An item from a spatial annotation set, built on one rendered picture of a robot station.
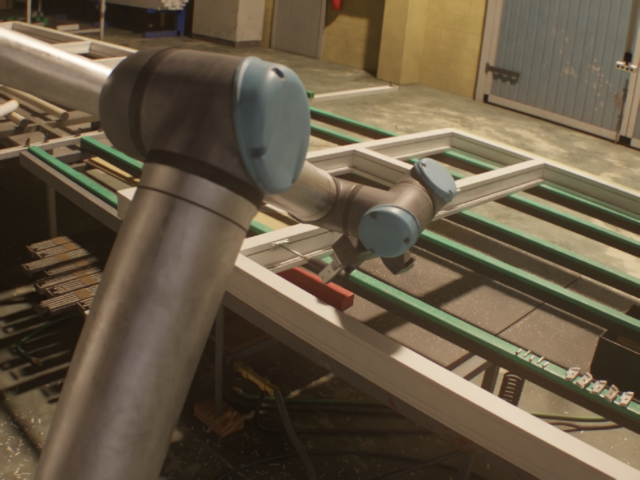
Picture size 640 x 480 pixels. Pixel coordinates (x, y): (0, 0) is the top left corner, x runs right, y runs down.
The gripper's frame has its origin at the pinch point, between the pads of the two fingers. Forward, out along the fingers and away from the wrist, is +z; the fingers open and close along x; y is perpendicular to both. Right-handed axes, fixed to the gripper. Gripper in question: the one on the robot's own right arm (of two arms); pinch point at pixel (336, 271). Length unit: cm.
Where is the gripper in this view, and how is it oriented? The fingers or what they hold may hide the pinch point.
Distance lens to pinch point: 144.7
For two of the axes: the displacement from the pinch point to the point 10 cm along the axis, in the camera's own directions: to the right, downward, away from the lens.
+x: -6.9, 1.4, -7.1
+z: -5.4, 5.4, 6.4
